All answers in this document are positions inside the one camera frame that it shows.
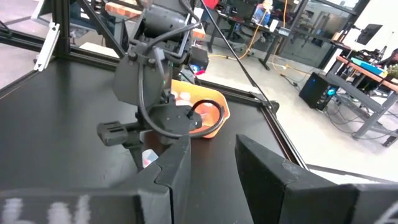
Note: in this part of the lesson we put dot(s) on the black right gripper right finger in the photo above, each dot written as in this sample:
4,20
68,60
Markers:
295,199

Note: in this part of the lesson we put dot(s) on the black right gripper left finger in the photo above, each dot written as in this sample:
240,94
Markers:
93,205

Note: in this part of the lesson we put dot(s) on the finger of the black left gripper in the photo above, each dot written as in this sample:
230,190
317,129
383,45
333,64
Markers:
136,152

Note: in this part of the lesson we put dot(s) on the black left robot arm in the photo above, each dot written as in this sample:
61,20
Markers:
133,77

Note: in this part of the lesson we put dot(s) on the clear pill bottle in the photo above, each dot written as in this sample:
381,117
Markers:
206,113
185,97

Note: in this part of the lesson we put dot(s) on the orange plastic bin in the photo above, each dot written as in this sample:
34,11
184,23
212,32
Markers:
217,99

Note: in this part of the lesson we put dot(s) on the black computer tower blue light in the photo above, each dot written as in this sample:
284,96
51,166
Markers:
315,90

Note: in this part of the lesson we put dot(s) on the wooden top grey-legged workbench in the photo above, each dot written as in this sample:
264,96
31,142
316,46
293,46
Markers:
363,93

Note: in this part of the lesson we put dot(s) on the black office desk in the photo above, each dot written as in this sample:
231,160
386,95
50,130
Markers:
270,34

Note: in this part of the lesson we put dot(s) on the person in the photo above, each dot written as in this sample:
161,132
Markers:
261,14
393,57

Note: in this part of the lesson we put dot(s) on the white cup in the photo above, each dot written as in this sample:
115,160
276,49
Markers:
273,25

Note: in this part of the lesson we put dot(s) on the teal flat box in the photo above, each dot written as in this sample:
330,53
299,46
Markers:
368,66

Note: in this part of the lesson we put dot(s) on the small green plant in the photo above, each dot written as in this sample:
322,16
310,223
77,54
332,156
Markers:
393,71

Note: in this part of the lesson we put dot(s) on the black computer monitor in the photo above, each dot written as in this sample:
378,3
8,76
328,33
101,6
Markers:
369,33

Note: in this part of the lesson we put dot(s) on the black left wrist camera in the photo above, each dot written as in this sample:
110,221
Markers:
112,133

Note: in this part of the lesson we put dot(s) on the white metal bracket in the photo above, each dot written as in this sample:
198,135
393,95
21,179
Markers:
46,46

